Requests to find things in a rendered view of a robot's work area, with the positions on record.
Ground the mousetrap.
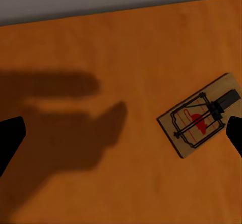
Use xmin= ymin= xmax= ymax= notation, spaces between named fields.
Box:
xmin=157 ymin=72 xmax=242 ymax=159

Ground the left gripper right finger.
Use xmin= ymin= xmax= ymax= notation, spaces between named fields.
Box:
xmin=226 ymin=116 xmax=242 ymax=156

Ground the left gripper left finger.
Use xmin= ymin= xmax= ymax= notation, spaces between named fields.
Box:
xmin=0 ymin=116 xmax=26 ymax=177

